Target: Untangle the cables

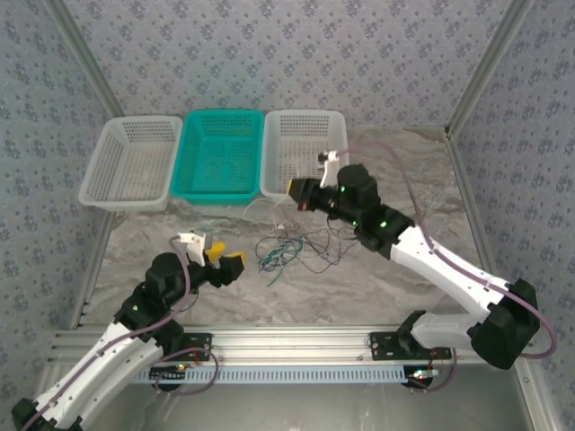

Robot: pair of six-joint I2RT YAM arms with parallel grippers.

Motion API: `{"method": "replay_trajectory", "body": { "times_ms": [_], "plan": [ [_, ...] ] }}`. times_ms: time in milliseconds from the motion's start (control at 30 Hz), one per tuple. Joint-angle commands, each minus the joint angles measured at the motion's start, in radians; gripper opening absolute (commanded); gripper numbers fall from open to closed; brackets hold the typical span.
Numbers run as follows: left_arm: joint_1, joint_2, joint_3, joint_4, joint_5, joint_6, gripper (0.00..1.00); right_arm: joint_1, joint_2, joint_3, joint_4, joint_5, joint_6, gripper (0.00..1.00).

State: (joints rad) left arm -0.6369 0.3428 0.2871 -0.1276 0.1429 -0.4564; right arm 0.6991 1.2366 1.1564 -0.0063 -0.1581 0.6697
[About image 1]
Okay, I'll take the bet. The white perforated plastic basket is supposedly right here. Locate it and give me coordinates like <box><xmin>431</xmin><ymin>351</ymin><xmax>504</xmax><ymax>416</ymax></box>
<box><xmin>78</xmin><ymin>115</ymin><xmax>184</xmax><ymax>212</ymax></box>
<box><xmin>260</xmin><ymin>109</ymin><xmax>351</xmax><ymax>201</ymax></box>

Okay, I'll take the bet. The teal perforated plastic basket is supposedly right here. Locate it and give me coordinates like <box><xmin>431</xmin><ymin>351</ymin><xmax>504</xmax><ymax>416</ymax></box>
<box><xmin>169</xmin><ymin>109</ymin><xmax>265</xmax><ymax>207</ymax></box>

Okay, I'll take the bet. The small black controller board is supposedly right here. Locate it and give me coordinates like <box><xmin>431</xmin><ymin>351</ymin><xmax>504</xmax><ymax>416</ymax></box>
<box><xmin>149</xmin><ymin>364</ymin><xmax>189</xmax><ymax>391</ymax></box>
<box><xmin>403</xmin><ymin>366</ymin><xmax>440</xmax><ymax>391</ymax></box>

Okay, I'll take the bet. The thin white cable with connector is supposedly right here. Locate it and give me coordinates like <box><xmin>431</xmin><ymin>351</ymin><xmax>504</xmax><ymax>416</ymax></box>
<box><xmin>269</xmin><ymin>201</ymin><xmax>306</xmax><ymax>233</ymax></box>

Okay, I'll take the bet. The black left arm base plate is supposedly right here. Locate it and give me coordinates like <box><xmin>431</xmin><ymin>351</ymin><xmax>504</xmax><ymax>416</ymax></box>
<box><xmin>177</xmin><ymin>331</ymin><xmax>215</xmax><ymax>363</ymax></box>

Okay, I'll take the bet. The aluminium table side rail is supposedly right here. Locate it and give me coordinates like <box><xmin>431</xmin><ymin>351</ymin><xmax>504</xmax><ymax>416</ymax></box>
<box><xmin>442</xmin><ymin>128</ymin><xmax>556</xmax><ymax>431</ymax></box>
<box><xmin>69</xmin><ymin>209</ymin><xmax>119</xmax><ymax>331</ymax></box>

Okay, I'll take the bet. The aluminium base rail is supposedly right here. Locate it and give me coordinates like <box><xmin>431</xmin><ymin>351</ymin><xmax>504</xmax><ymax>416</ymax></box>
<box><xmin>49</xmin><ymin>326</ymin><xmax>538</xmax><ymax>365</ymax></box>

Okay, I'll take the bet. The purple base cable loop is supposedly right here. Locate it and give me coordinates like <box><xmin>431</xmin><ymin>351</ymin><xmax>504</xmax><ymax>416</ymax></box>
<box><xmin>406</xmin><ymin>347</ymin><xmax>459</xmax><ymax>394</ymax></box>
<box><xmin>152</xmin><ymin>347</ymin><xmax>221</xmax><ymax>397</ymax></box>

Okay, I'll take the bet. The white slotted cable duct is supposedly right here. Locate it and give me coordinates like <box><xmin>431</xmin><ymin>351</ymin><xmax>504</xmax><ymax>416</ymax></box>
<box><xmin>134</xmin><ymin>365</ymin><xmax>435</xmax><ymax>386</ymax></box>

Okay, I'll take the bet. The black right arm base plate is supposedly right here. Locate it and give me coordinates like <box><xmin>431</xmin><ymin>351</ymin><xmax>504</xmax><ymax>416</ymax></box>
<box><xmin>367</xmin><ymin>330</ymin><xmax>453</xmax><ymax>362</ymax></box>

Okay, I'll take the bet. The aluminium frame post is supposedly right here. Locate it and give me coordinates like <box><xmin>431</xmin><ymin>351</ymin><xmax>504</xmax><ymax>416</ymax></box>
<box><xmin>47</xmin><ymin>0</ymin><xmax>125</xmax><ymax>118</ymax></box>
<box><xmin>444</xmin><ymin>0</ymin><xmax>538</xmax><ymax>136</ymax></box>

